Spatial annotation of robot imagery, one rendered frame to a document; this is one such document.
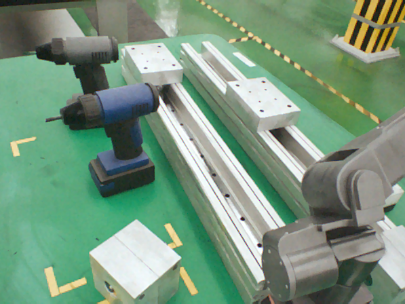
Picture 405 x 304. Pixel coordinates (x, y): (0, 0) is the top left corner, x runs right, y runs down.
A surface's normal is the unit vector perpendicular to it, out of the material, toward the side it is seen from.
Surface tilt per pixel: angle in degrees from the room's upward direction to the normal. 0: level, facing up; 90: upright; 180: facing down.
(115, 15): 90
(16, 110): 0
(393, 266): 0
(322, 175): 64
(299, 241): 46
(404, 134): 42
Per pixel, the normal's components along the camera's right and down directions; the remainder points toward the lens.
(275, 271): -0.94, 0.15
